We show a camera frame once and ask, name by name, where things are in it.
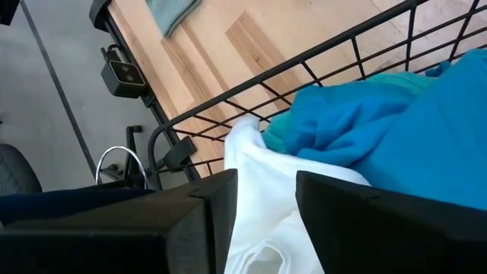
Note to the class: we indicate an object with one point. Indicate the grey-green cloth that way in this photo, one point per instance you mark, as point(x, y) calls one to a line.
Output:
point(171, 11)

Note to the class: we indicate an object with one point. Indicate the black clamp bracket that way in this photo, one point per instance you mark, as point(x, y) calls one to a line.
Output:
point(179, 152)

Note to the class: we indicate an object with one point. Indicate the black table-level camera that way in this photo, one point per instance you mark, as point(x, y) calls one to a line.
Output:
point(123, 78)

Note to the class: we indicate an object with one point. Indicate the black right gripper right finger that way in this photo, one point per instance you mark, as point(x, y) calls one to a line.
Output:
point(399, 236)

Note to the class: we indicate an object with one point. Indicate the white cloth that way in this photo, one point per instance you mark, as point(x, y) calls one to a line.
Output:
point(266, 198)

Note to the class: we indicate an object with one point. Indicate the grey office chair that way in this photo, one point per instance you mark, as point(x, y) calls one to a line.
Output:
point(17, 171)

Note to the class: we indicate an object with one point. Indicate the turquoise cloth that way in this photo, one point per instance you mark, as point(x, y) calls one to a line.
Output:
point(275, 135)

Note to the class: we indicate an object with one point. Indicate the blue cloth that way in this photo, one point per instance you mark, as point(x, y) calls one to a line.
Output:
point(418, 133)

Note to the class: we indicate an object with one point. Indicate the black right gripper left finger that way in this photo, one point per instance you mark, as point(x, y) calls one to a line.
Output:
point(114, 236)

